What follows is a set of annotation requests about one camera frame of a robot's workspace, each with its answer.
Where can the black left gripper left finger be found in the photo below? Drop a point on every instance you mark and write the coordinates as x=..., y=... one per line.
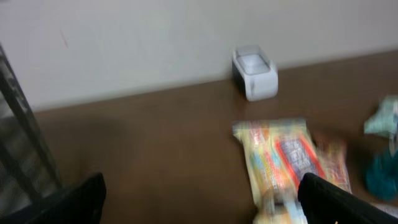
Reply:
x=77, y=204

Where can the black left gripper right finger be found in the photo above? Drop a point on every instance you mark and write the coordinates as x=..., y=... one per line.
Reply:
x=323, y=202

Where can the brown chocolate bar wrapper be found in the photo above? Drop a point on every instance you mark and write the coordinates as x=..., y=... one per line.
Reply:
x=331, y=154

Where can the grey plastic shopping basket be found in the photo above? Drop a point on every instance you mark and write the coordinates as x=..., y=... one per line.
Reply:
x=28, y=170

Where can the yellow snack bag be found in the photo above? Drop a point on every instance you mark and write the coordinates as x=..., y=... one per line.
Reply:
x=278, y=154

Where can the blue mouthwash bottle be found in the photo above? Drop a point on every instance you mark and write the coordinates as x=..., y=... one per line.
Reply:
x=381, y=175

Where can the green wet wipes pack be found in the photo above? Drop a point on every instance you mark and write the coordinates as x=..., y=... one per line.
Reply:
x=384, y=121

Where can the white barcode scanner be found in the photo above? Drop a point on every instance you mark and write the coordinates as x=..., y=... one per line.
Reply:
x=256, y=76

